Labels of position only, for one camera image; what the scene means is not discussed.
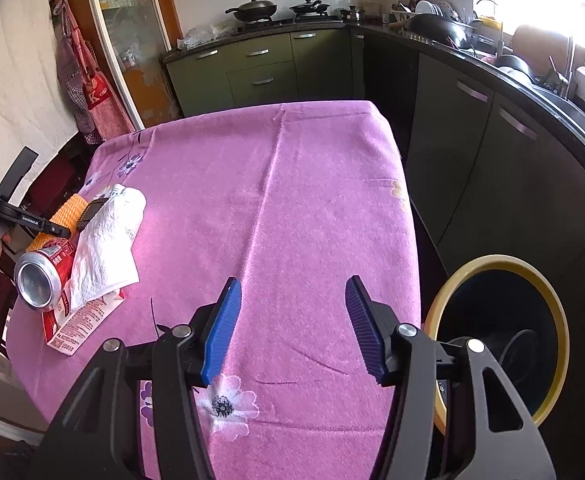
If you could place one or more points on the clear plastic bags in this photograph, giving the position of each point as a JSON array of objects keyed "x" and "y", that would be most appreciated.
[{"x": 202, "y": 35}]

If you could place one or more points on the black wok with lid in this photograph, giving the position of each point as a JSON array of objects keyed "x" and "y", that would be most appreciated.
[{"x": 252, "y": 9}]

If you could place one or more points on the straight steel faucet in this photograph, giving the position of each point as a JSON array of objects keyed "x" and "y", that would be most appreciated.
[{"x": 568, "y": 70}]

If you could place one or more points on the small steel pot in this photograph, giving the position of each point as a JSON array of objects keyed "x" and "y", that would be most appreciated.
[{"x": 352, "y": 14}]

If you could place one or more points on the red aluminium can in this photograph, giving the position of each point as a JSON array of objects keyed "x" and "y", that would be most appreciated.
[{"x": 35, "y": 280}]

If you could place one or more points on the orange knitted cloth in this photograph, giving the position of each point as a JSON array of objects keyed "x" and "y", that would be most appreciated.
[{"x": 65, "y": 212}]

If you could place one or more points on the black frying pan with lid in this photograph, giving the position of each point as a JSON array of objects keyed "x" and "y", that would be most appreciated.
[{"x": 310, "y": 7}]

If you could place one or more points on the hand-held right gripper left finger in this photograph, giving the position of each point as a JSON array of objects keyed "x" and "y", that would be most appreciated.
[{"x": 222, "y": 330}]

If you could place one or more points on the red checked apron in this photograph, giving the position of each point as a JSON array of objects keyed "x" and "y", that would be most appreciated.
[{"x": 92, "y": 95}]

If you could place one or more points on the dark sink counter cabinets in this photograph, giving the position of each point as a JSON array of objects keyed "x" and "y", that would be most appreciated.
[{"x": 497, "y": 160}]

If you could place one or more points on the dish rack with plates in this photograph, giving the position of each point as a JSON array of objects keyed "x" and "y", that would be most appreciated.
[{"x": 427, "y": 9}]

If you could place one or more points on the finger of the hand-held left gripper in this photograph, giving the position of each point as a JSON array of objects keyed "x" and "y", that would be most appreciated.
[
  {"x": 20, "y": 170},
  {"x": 92, "y": 212}
]

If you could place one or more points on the green lower cabinets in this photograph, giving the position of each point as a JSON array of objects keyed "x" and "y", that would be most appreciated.
[{"x": 262, "y": 70}]

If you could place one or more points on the brown cutting board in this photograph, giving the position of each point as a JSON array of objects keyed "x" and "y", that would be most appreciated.
[{"x": 532, "y": 45}]

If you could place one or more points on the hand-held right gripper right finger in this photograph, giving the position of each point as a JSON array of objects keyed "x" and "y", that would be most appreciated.
[{"x": 365, "y": 320}]

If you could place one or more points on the large black wok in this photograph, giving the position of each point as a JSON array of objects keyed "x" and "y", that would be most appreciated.
[{"x": 437, "y": 27}]

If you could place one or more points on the glass sliding door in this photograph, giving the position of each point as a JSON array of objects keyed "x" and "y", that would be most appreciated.
[{"x": 122, "y": 35}]

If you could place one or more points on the red and white paper carton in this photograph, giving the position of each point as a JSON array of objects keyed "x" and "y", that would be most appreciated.
[{"x": 80, "y": 325}]

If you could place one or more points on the black pot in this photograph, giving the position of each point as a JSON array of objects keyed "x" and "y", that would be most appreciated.
[{"x": 515, "y": 65}]

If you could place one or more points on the white hanging sheet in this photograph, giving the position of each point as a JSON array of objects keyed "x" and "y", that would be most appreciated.
[{"x": 12, "y": 85}]

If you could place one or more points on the wooden chair with red cushion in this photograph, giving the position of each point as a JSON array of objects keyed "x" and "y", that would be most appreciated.
[{"x": 65, "y": 180}]

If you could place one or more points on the pink floral tablecloth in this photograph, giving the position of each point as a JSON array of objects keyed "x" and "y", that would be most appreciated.
[{"x": 272, "y": 210}]

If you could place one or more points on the black bin with yellow rim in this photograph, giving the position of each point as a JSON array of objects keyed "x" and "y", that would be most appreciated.
[{"x": 497, "y": 300}]

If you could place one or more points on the white paper towel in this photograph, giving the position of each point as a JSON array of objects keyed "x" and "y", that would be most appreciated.
[{"x": 107, "y": 250}]

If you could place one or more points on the black gas stove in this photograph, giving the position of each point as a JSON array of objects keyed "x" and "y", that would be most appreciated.
[{"x": 292, "y": 22}]

